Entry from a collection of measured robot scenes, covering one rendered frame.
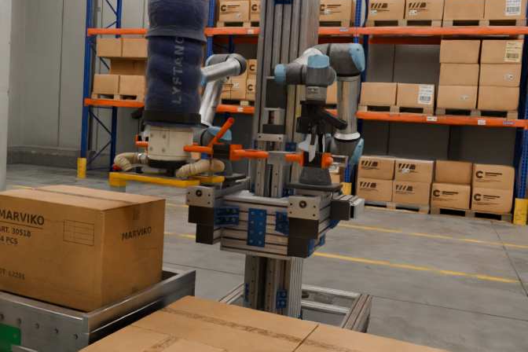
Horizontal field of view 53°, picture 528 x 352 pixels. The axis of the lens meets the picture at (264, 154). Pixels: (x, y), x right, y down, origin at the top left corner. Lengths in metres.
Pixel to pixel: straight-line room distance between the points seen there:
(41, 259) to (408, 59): 8.86
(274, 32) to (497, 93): 6.64
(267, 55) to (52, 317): 1.53
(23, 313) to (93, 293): 0.25
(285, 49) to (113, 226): 1.21
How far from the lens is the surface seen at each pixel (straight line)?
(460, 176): 9.48
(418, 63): 10.38
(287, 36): 2.67
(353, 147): 2.36
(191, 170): 1.91
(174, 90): 1.99
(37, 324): 2.16
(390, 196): 9.02
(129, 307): 2.14
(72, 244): 2.17
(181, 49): 2.00
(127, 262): 2.22
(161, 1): 2.04
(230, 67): 2.62
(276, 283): 2.70
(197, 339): 1.95
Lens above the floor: 1.30
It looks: 3 degrees down
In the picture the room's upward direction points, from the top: 3 degrees clockwise
